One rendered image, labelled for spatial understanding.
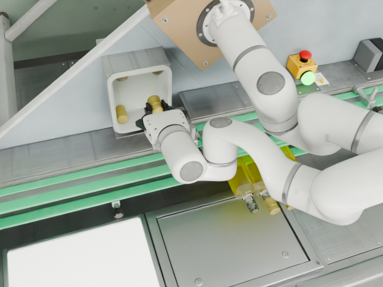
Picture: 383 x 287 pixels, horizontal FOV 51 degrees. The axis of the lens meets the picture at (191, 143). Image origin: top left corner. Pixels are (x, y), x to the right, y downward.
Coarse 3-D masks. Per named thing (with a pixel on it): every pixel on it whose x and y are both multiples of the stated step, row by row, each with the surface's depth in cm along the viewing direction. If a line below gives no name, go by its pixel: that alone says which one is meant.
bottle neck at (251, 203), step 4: (248, 196) 118; (252, 196) 118; (248, 200) 117; (252, 200) 117; (248, 204) 117; (252, 204) 116; (256, 204) 116; (248, 208) 117; (252, 208) 115; (256, 208) 117; (252, 212) 117
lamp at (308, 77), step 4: (304, 72) 127; (308, 72) 126; (312, 72) 127; (300, 76) 128; (304, 76) 126; (308, 76) 126; (312, 76) 126; (304, 80) 126; (308, 80) 126; (312, 80) 127; (304, 84) 128; (308, 84) 128
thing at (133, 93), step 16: (112, 80) 102; (128, 80) 113; (144, 80) 115; (160, 80) 115; (112, 96) 106; (128, 96) 118; (144, 96) 120; (160, 96) 120; (112, 112) 111; (128, 112) 122; (144, 112) 122; (128, 128) 118
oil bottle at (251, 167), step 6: (246, 156) 126; (246, 162) 125; (252, 162) 125; (246, 168) 124; (252, 168) 123; (252, 174) 122; (258, 174) 122; (252, 180) 121; (258, 180) 120; (258, 186) 119; (264, 186) 120; (258, 192) 120
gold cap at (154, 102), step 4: (152, 96) 104; (156, 96) 104; (148, 100) 104; (152, 100) 103; (156, 100) 103; (160, 100) 105; (152, 104) 103; (156, 104) 102; (160, 104) 103; (152, 108) 102; (156, 108) 102; (160, 108) 103; (152, 112) 103; (156, 112) 103
